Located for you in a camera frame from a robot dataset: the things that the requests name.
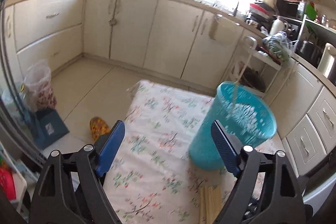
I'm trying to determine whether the plastic bag of greens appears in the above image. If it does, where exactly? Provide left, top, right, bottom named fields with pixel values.
left=262, top=31, right=298, bottom=63

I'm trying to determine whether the white thermos jug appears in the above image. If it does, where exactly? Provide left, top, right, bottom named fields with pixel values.
left=269, top=16, right=288, bottom=36

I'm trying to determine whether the turquoise perforated plastic basket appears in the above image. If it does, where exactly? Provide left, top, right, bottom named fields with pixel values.
left=189, top=81, right=277, bottom=170

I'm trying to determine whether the bundle of bamboo chopsticks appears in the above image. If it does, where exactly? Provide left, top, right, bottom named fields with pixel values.
left=199, top=186, right=223, bottom=224

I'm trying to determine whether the floral white tablecloth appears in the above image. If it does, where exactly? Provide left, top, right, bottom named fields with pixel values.
left=101, top=79, right=283, bottom=224

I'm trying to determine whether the blue dustpan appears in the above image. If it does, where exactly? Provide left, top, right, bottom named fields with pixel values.
left=34, top=108, right=70, bottom=150

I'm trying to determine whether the white rolling storage cart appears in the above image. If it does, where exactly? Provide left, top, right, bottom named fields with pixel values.
left=227, top=35, right=281, bottom=98

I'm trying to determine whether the dark pan in cart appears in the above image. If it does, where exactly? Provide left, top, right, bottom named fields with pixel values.
left=240, top=67, right=266, bottom=92

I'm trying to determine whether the yellow patterned slipper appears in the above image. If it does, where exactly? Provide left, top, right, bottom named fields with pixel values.
left=89, top=117, right=111, bottom=141

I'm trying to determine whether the clear floral trash bin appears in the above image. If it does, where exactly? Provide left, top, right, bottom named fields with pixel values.
left=24, top=59, right=57, bottom=111

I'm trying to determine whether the hanging cabinet bin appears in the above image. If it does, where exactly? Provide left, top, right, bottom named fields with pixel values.
left=209, top=14, right=241, bottom=45

